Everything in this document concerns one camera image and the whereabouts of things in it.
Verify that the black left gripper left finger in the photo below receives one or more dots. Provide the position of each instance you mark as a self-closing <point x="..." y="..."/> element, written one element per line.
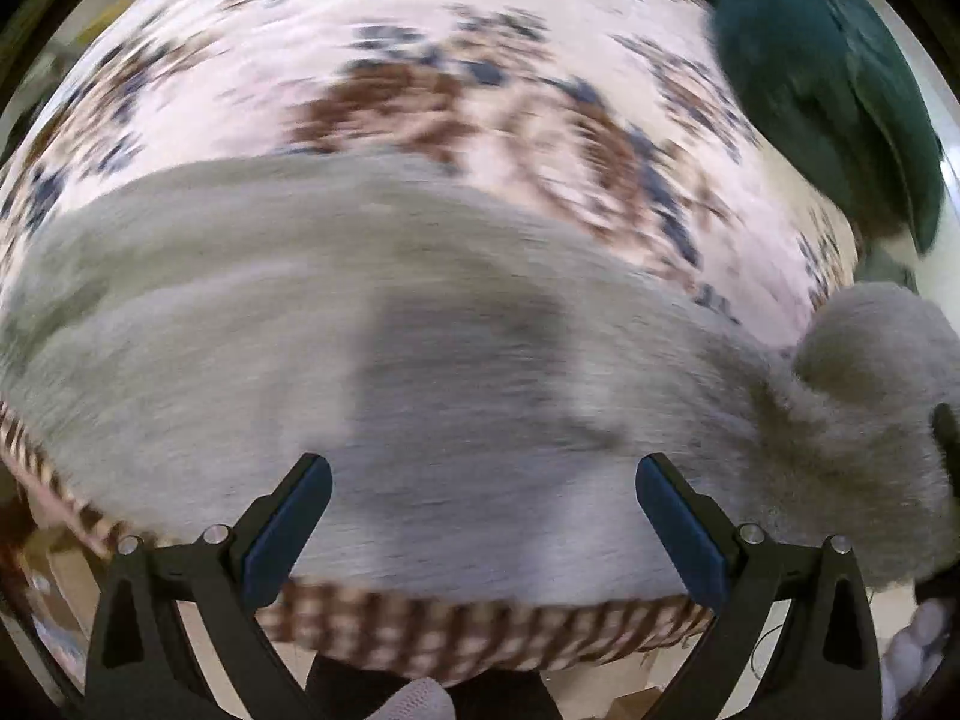
<point x="140" y="662"/>

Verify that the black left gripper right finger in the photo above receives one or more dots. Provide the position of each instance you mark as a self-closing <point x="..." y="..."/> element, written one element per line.
<point x="825" y="663"/>

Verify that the grey fluffy fleece pants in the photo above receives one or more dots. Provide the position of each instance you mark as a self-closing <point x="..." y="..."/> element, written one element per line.
<point x="481" y="379"/>

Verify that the white gloved hand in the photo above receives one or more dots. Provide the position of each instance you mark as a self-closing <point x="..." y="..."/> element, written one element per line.
<point x="423" y="699"/>

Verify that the dark green velvet cloth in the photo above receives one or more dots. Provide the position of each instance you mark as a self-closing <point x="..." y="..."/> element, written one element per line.
<point x="827" y="85"/>

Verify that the floral cream bed blanket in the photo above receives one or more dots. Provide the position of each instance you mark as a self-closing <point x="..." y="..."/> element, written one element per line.
<point x="612" y="113"/>

